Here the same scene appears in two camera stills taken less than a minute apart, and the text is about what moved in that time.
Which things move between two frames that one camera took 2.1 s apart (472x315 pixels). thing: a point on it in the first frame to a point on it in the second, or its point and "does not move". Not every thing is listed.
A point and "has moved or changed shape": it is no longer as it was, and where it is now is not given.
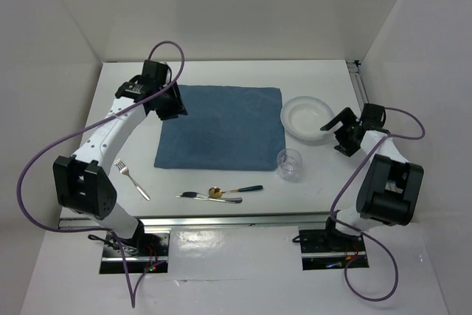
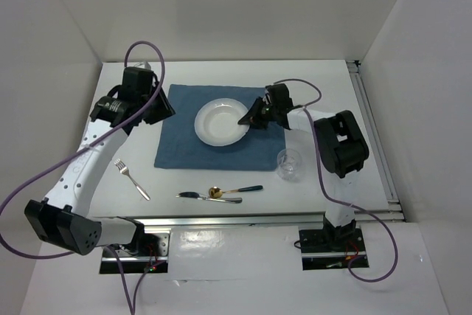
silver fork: (123, 169) does not move
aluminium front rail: (253, 220) does not move
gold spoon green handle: (216, 192) does not move
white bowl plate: (303, 116) has moved or changed shape
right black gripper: (347, 117) to (252, 116)
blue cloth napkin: (234, 127) does not move
